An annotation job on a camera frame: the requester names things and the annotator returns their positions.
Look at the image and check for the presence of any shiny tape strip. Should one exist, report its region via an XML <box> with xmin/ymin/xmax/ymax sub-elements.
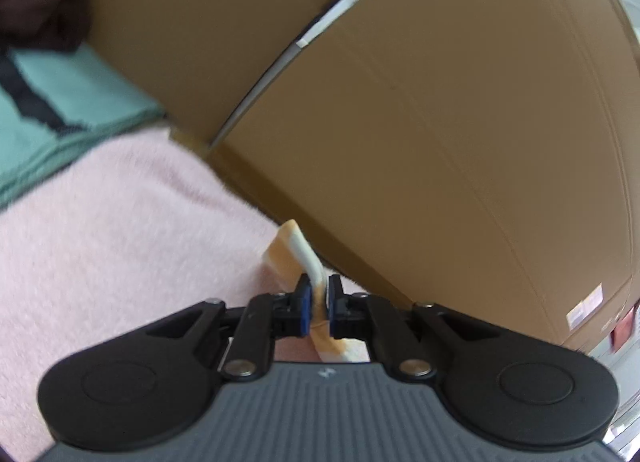
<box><xmin>209</xmin><ymin>0</ymin><xmax>432</xmax><ymax>149</ymax></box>

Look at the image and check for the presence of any white label with square code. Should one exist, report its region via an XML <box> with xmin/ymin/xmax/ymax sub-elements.
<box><xmin>565</xmin><ymin>303</ymin><xmax>587</xmax><ymax>331</ymax></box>

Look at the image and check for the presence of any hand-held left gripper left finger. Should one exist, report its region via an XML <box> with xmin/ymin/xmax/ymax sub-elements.
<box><xmin>140</xmin><ymin>275</ymin><xmax>313</xmax><ymax>380</ymax></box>

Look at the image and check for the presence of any plain large cardboard box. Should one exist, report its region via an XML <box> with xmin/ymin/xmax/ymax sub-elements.
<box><xmin>77</xmin><ymin>0</ymin><xmax>418</xmax><ymax>155</ymax></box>

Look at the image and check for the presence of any orange white striped shirt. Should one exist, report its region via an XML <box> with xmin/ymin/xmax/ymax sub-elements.
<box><xmin>261</xmin><ymin>219</ymin><xmax>375</xmax><ymax>364</ymax></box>

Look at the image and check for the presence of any white shipping label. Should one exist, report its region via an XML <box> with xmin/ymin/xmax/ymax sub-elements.
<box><xmin>580</xmin><ymin>283</ymin><xmax>604</xmax><ymax>312</ymax></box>

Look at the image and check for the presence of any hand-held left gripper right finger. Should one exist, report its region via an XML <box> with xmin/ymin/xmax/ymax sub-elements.
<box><xmin>328</xmin><ymin>274</ymin><xmax>493</xmax><ymax>383</ymax></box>

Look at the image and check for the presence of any large labelled cardboard box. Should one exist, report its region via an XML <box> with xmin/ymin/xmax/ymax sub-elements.
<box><xmin>206</xmin><ymin>0</ymin><xmax>640</xmax><ymax>349</ymax></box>

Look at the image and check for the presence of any black strap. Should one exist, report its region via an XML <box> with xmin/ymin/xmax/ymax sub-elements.
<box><xmin>0</xmin><ymin>51</ymin><xmax>86</xmax><ymax>137</ymax></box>

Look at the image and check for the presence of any pink fleece blanket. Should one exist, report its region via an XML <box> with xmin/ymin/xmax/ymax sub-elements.
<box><xmin>0</xmin><ymin>129</ymin><xmax>373</xmax><ymax>460</ymax></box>

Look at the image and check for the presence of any teal cloth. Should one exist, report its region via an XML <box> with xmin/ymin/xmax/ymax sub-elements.
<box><xmin>0</xmin><ymin>41</ymin><xmax>167</xmax><ymax>211</ymax></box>

